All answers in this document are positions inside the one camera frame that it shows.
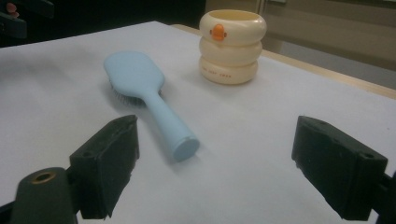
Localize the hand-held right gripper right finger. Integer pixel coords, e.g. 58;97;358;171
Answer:
290;115;389;222

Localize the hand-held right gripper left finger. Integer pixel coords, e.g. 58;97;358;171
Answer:
68;114;140;220

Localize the light blue hairbrush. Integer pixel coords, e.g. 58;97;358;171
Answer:
103;50;201;163

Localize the cream duck-face ringed cup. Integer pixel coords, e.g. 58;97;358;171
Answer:
198;8;268;86

